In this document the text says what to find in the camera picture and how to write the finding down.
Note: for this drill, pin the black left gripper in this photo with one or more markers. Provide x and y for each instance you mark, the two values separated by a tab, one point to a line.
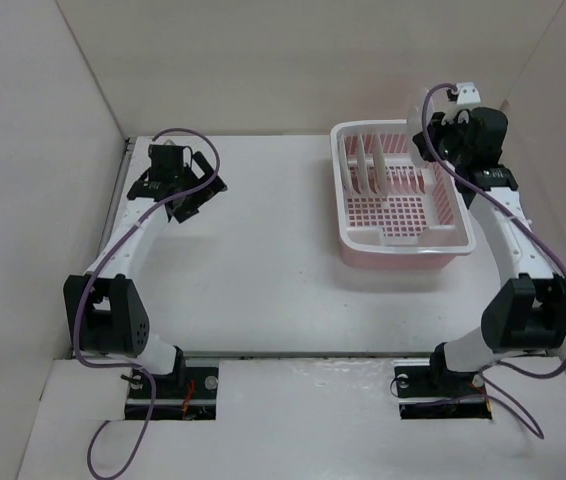
190	208

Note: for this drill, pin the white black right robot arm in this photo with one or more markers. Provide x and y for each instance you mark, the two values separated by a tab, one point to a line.
528	313

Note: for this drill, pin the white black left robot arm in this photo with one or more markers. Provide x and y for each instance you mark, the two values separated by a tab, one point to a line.
106	315

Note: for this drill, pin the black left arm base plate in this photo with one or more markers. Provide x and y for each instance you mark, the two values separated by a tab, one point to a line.
195	400

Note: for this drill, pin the white pink dish rack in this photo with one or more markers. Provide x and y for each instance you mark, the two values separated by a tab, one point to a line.
421	224

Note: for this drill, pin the black rimmed flower plate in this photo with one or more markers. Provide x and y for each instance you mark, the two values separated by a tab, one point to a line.
379	166

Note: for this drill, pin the orange sunburst plate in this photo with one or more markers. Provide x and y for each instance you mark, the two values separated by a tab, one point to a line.
362	174
414	124

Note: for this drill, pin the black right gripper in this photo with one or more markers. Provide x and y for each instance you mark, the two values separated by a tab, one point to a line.
436	126

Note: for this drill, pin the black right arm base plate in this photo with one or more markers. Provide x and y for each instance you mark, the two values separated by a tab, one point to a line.
423	396

